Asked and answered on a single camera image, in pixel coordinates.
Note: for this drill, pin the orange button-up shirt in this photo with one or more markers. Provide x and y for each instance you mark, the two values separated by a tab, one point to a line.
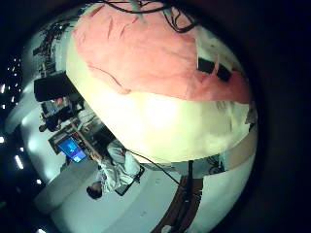
145	55

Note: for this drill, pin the person in white clothes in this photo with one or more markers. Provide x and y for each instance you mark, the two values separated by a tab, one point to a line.
120	165

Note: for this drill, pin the brown wooden door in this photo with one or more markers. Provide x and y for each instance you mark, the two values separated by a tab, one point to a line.
176	207

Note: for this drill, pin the laptop with blue screen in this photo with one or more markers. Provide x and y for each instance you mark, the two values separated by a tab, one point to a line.
71	149

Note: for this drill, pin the person in dark shirt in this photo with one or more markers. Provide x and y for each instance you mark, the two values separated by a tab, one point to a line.
53	122

